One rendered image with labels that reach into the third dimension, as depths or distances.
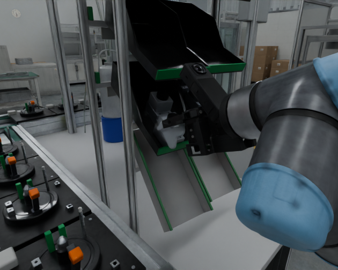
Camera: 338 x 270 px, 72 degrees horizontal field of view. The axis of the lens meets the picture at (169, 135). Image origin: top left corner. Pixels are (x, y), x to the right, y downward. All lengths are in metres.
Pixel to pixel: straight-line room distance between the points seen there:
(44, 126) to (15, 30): 9.34
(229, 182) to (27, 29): 10.56
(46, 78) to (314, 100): 7.68
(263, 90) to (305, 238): 0.16
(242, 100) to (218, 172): 0.46
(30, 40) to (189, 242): 10.56
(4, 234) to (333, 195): 0.70
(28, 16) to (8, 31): 0.92
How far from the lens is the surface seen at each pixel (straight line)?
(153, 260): 0.60
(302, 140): 0.23
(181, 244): 0.76
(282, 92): 0.27
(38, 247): 0.68
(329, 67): 0.26
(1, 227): 0.78
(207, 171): 0.73
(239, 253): 0.76
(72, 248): 0.50
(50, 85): 7.85
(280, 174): 0.21
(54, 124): 1.72
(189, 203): 0.65
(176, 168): 0.66
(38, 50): 10.99
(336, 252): 0.32
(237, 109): 0.31
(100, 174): 0.77
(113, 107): 1.37
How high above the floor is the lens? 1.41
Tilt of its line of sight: 21 degrees down
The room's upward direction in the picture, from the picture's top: straight up
